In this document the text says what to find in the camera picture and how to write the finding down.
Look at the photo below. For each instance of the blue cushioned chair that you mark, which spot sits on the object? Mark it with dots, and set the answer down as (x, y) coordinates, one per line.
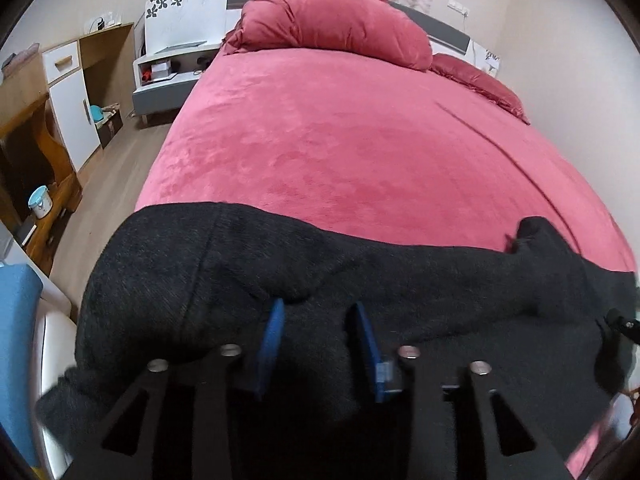
(15, 340)

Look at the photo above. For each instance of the red rolled duvet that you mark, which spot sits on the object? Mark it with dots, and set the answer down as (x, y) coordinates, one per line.
(325, 20)

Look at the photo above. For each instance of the small red object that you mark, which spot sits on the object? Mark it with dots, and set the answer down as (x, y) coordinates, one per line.
(146, 76)

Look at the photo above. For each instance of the white and teal bucket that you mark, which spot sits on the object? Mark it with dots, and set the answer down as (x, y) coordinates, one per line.
(41, 204)

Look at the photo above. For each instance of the black pants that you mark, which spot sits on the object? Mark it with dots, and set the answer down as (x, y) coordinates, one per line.
(200, 270)

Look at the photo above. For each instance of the teal plastic object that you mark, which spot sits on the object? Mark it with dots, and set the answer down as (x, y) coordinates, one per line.
(96, 114)

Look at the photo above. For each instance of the wooden desk cabinet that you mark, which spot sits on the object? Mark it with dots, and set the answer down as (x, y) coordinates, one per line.
(30, 95)

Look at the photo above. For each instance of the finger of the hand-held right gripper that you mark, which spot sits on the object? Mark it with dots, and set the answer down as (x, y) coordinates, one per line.
(625, 327)

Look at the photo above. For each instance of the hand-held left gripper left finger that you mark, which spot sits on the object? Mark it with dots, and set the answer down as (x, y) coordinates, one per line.
(270, 340)

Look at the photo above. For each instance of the grey and white headboard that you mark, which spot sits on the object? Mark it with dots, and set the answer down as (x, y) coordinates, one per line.
(430, 22)

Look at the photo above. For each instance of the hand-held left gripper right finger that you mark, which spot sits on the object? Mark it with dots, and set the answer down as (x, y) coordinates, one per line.
(367, 355)

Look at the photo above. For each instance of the small pink pillow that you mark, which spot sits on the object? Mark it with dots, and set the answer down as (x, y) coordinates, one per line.
(480, 82)

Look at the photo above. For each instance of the white nightstand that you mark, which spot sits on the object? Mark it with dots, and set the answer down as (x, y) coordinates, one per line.
(155, 97)

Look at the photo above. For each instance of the white wall socket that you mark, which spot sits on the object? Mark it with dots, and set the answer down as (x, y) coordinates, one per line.
(458, 6)

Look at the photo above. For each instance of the bed with pink blanket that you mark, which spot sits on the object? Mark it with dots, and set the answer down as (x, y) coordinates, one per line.
(350, 150)

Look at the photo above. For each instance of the brown storage box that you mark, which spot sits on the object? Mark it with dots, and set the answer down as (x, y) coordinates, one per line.
(111, 129)

